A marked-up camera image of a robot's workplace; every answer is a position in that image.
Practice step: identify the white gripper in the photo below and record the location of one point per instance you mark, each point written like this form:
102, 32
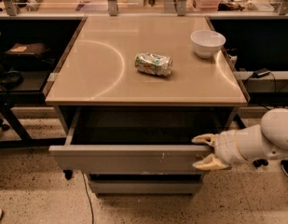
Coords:
229, 148

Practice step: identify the grey top drawer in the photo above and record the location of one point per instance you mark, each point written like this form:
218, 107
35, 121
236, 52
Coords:
138, 140

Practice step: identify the grey drawer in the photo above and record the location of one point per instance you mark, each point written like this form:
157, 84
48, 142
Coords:
145, 187
138, 140

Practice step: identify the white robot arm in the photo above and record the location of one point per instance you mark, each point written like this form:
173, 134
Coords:
267, 140

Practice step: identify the beige top drawer cabinet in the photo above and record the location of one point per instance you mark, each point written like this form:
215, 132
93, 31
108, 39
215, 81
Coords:
132, 93

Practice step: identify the grey bottom drawer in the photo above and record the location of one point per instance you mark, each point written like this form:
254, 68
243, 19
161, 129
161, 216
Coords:
145, 187

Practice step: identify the black power adapter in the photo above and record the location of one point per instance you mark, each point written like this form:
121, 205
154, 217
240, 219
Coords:
261, 73

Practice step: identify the white bowl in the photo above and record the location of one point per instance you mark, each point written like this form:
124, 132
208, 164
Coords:
206, 43

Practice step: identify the crushed green soda can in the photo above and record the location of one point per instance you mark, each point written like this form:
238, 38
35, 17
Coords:
153, 64

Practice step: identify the black headphones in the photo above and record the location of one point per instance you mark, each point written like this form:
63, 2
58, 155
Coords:
9, 79

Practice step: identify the black bag under desk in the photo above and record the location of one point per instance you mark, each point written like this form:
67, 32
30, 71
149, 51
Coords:
27, 57

